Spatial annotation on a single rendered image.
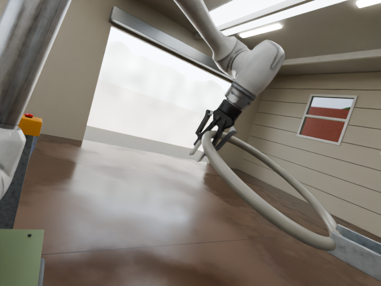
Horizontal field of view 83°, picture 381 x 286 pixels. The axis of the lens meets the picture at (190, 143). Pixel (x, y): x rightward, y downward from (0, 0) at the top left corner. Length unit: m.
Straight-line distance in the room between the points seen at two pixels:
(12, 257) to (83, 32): 6.02
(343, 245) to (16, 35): 0.85
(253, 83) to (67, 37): 5.93
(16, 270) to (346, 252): 0.73
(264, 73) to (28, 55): 0.59
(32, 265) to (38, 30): 0.53
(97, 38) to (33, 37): 5.86
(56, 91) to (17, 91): 5.69
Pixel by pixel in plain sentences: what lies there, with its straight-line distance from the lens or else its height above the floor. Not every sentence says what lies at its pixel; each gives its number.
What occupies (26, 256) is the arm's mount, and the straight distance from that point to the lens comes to 0.70.
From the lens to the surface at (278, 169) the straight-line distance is 0.94.
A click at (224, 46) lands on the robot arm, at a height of 1.56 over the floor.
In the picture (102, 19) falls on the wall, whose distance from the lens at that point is 6.60.
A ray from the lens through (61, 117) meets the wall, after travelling 6.36.
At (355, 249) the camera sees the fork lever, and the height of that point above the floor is 1.12.
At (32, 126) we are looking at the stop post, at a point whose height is 1.05.
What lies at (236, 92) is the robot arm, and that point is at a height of 1.42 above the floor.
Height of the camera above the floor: 1.29
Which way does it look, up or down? 5 degrees down
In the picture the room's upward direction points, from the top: 17 degrees clockwise
